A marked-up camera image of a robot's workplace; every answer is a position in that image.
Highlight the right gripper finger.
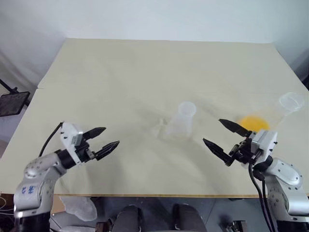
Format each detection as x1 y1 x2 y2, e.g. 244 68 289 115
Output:
218 118 252 138
203 138 234 167

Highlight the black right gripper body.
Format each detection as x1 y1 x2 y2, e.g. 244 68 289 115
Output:
228 134 257 165

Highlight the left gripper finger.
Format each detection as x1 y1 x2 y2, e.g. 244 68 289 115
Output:
95 140 121 161
83 126 107 142

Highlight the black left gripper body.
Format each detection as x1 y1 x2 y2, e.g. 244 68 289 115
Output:
76 139 98 164

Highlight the orange liquid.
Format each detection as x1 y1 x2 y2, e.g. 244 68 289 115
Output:
238 116 270 132

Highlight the empty clear conical bottle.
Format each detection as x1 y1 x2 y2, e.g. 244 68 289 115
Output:
164 101 197 142

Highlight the clear flask with orange liquid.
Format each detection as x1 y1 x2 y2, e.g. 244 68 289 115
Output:
237 91 305 133

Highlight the dark rounded shape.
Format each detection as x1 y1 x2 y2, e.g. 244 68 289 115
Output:
172 203 204 232
115 204 146 232

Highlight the beige table cover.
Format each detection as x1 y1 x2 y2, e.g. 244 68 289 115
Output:
0 38 309 199

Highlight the black screen on stand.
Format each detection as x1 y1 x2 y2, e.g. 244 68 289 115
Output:
0 77 31 118

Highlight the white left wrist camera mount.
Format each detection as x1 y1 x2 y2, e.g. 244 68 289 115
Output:
59 122 84 165

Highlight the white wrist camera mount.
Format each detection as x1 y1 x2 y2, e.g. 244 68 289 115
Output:
59 122 84 165
250 130 278 165

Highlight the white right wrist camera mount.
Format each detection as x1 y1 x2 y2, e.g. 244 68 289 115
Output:
250 130 278 165

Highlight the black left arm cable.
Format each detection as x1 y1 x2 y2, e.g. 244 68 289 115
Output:
39 122 64 157

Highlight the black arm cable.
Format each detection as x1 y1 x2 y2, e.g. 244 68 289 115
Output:
248 162 277 232
39 122 64 157

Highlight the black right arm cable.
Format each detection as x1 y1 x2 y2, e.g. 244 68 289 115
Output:
248 162 277 232

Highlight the thin white wire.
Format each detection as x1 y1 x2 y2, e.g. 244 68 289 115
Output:
0 192 15 215

